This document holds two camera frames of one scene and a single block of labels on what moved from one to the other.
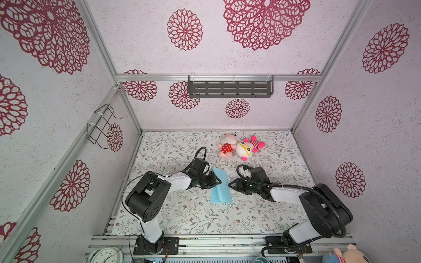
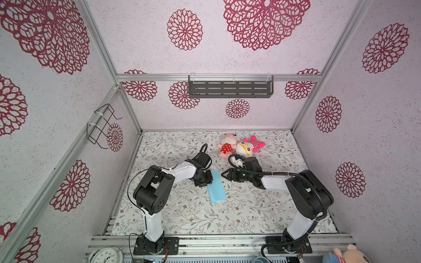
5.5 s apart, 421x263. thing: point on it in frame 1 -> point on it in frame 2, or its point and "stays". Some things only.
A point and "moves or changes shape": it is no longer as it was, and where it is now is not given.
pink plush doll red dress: (228, 143) stays
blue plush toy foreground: (330, 258) stays
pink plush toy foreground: (351, 255) stays
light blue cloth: (221, 193) moves or changes shape
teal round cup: (261, 259) stays
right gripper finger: (237, 184) -> (231, 175)
